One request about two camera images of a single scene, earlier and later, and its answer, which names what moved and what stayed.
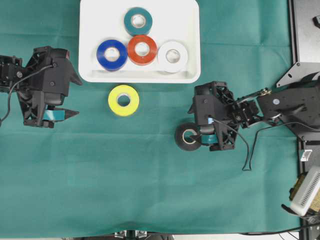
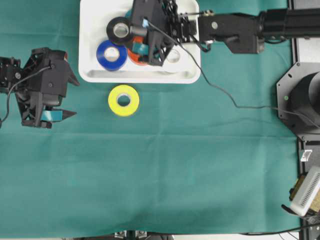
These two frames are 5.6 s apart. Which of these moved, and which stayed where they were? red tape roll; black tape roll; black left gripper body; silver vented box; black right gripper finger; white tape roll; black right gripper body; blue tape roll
Moved: black right gripper body; black right gripper finger; black tape roll
Stayed: red tape roll; white tape roll; silver vented box; black left gripper body; blue tape roll
